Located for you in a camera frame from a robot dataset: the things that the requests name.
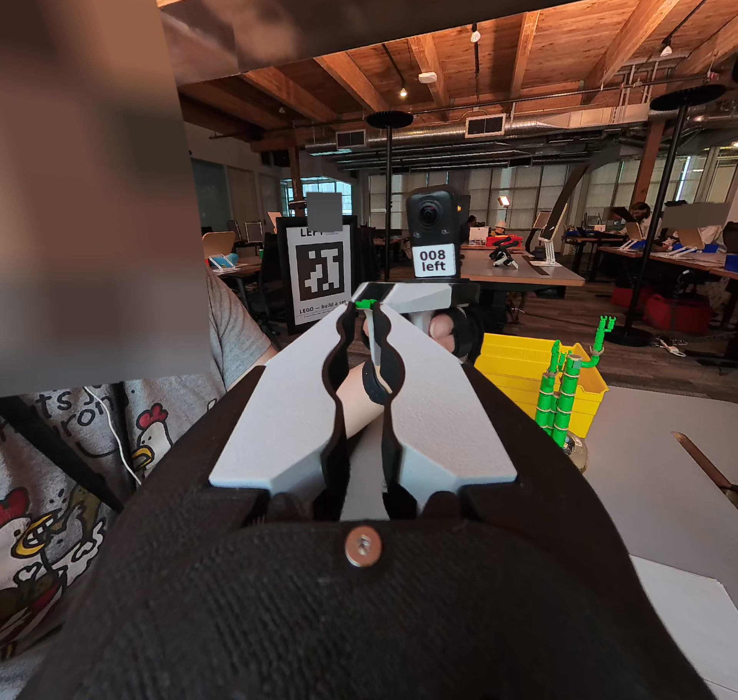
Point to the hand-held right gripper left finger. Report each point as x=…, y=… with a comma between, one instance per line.
x=277, y=423

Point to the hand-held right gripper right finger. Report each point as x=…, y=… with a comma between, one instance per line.
x=449, y=423

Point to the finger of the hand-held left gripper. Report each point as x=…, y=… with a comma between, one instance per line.
x=360, y=293
x=424, y=299

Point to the bright green lego clip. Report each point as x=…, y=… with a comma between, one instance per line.
x=364, y=303

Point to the yellow plastic bin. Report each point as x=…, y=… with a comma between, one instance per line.
x=513, y=365

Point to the person's left forearm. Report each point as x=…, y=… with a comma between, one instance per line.
x=354, y=406

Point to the green lego bamboo model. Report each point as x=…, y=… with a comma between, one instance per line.
x=562, y=406

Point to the person's left hand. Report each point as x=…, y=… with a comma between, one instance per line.
x=443, y=333

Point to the black framed tag sign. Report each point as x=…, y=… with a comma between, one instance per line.
x=323, y=273

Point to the idle hand-held gripper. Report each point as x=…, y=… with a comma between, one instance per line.
x=503, y=257

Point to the white air vent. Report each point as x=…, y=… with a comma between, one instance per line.
x=351, y=139
x=485, y=126

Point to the black pole stand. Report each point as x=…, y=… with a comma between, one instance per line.
x=389, y=118
x=689, y=96

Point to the white smoke detector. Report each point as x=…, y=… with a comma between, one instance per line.
x=427, y=77

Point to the red plastic bin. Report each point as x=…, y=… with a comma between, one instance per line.
x=627, y=297
x=677, y=313

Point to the wooden top desk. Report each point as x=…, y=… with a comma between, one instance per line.
x=680, y=261

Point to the brown wooden strip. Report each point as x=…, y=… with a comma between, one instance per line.
x=706, y=469

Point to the metal air duct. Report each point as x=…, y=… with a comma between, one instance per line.
x=576, y=117

